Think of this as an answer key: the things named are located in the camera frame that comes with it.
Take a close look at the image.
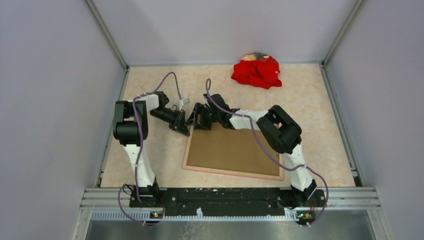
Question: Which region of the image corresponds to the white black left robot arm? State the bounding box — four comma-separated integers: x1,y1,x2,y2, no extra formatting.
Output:
112,91,190,207

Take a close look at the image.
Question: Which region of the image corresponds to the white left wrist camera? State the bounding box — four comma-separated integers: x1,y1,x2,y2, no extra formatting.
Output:
178,98,190,111

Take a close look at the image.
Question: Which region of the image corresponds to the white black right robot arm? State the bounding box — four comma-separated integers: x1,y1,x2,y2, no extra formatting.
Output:
186,93,320,206

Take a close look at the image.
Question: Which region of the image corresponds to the pink photo frame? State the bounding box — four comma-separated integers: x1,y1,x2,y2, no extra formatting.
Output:
181,122,286,182

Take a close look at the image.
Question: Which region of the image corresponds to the aluminium front rail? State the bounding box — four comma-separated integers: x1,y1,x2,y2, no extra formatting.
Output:
72,186,393,240

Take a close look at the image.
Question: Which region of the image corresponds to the brown backing board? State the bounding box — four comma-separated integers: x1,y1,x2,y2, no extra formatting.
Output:
186,123,281,177

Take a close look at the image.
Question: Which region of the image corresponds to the red crumpled cloth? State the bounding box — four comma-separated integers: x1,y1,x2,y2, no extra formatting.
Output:
231,52,283,90

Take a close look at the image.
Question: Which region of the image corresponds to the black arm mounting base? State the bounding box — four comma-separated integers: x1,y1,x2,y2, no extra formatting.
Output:
129,187,326,217

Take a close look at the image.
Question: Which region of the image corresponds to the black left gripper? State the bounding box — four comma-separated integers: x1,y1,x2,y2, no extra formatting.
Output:
149,108,190,136

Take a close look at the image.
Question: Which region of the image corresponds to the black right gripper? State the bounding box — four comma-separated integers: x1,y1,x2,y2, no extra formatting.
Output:
184,103,221,131

